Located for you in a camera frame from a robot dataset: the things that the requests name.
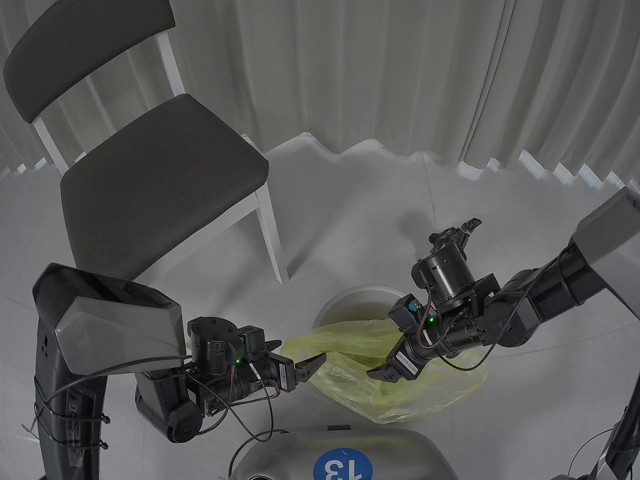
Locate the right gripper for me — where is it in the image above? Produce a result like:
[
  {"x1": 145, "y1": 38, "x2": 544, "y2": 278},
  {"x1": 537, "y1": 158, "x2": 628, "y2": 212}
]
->
[{"x1": 366, "y1": 319, "x2": 484, "y2": 385}]

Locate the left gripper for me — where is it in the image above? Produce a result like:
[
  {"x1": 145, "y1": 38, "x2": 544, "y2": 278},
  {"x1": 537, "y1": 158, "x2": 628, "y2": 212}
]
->
[{"x1": 227, "y1": 350, "x2": 328, "y2": 403}]

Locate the yellow plastic bag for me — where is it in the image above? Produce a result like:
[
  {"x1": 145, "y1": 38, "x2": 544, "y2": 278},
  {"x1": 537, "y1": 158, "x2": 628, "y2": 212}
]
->
[{"x1": 280, "y1": 318, "x2": 488, "y2": 425}]

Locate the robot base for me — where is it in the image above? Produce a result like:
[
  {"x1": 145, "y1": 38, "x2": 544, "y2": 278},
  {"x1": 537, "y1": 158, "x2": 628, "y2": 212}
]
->
[{"x1": 232, "y1": 424, "x2": 458, "y2": 480}]

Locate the white trash bin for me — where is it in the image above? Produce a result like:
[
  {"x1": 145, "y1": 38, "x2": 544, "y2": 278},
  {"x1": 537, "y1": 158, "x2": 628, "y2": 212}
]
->
[{"x1": 315, "y1": 284, "x2": 403, "y2": 333}]

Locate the dark grey white-framed chair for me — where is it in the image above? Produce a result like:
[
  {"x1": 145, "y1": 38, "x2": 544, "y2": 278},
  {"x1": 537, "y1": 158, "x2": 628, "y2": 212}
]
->
[{"x1": 2, "y1": 0, "x2": 291, "y2": 289}]

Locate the white curtain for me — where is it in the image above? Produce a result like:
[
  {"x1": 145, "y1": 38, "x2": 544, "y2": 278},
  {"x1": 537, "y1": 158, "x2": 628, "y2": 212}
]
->
[
  {"x1": 0, "y1": 0, "x2": 518, "y2": 176},
  {"x1": 459, "y1": 0, "x2": 640, "y2": 196}
]

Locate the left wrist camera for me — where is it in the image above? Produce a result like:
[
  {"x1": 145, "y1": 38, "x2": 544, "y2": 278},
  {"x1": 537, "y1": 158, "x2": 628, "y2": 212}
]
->
[{"x1": 239, "y1": 325, "x2": 284, "y2": 358}]

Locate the black cable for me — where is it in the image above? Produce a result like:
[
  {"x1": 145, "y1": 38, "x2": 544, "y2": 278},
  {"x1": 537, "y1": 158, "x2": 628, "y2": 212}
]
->
[
  {"x1": 570, "y1": 428, "x2": 616, "y2": 480},
  {"x1": 215, "y1": 383, "x2": 281, "y2": 444},
  {"x1": 440, "y1": 255, "x2": 573, "y2": 370}
]

